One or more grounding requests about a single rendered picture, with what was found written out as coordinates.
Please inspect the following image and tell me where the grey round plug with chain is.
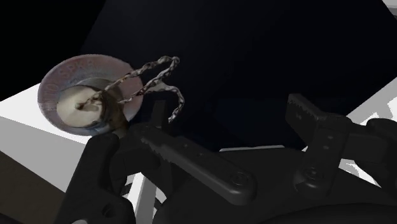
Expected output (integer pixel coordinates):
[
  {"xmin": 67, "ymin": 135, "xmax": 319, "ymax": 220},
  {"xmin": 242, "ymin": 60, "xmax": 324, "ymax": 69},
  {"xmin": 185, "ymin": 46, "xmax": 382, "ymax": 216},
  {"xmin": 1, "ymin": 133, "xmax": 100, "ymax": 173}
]
[{"xmin": 37, "ymin": 54, "xmax": 186, "ymax": 137}]

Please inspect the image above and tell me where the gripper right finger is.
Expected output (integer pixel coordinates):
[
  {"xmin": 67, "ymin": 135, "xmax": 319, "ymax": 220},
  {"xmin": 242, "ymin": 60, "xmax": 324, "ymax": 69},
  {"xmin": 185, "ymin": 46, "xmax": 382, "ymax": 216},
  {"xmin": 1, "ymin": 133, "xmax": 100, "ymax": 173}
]
[{"xmin": 284, "ymin": 93, "xmax": 397, "ymax": 200}]

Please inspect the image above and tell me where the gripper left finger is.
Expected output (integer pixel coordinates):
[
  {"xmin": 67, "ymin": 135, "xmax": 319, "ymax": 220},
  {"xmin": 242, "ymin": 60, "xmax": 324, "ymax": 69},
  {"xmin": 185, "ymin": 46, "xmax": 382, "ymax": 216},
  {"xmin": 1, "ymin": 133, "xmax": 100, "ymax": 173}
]
[{"xmin": 54, "ymin": 100, "xmax": 258, "ymax": 224}]

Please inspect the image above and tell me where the white furniture block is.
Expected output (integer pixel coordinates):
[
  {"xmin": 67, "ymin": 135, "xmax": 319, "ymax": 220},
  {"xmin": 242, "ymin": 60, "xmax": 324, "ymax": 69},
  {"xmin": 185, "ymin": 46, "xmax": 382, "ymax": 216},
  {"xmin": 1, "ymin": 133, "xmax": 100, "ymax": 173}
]
[{"xmin": 0, "ymin": 83, "xmax": 168, "ymax": 224}]

